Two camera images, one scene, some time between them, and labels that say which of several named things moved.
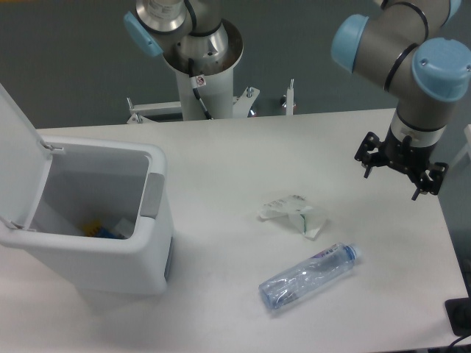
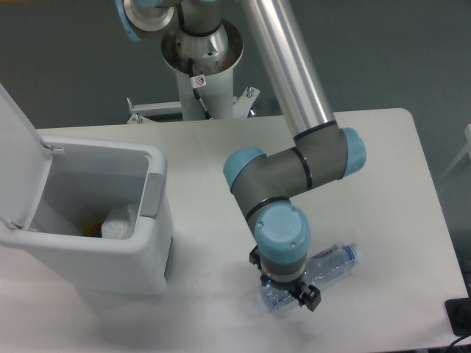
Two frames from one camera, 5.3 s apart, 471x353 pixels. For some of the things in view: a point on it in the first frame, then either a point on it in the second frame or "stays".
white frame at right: [467, 133] stays
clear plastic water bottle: [313, 274] stays
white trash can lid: [25, 161] stays
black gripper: [415, 161] to [287, 276]
